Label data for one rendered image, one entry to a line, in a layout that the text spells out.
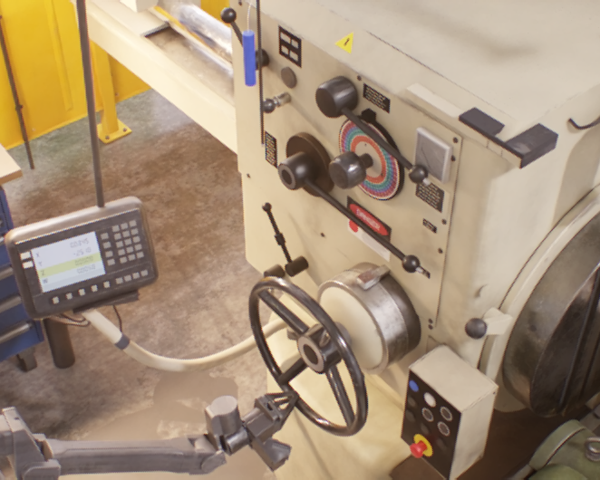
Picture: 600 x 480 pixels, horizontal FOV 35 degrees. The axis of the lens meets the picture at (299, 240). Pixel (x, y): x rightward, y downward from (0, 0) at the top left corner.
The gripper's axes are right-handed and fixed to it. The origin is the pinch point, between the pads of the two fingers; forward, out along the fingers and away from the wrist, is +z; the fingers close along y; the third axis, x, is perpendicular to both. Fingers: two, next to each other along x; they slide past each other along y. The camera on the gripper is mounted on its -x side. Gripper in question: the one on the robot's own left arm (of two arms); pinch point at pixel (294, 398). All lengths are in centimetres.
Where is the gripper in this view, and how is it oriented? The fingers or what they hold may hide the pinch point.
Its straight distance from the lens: 217.7
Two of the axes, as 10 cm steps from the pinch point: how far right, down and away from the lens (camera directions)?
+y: 1.4, -6.0, -7.9
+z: 7.7, -4.3, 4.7
